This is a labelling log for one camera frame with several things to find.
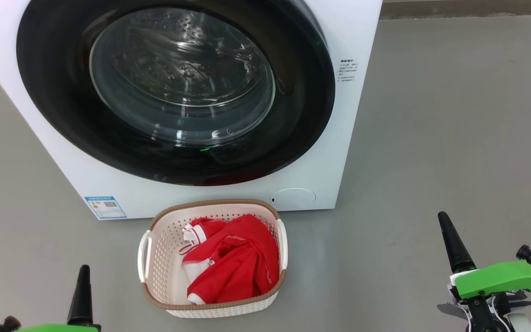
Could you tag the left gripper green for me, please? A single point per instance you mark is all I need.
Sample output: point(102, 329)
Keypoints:
point(58, 329)

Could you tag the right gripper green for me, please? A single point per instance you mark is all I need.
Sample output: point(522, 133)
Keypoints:
point(500, 279)

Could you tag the red garment with white trim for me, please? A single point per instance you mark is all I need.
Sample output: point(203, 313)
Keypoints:
point(238, 258)

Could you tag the black round glass washer door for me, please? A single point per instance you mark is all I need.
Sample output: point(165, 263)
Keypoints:
point(58, 92)

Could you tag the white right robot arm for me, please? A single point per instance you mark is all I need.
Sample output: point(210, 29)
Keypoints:
point(521, 323)

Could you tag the cream perforated laundry basket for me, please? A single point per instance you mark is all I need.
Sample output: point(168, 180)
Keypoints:
point(164, 258)

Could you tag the white front-load washing machine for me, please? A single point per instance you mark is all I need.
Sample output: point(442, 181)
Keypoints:
point(353, 138)

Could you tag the blue energy label sticker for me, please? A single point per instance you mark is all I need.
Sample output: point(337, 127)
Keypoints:
point(105, 207)

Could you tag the round white filter cover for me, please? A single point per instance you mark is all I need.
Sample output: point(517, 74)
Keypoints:
point(293, 198)

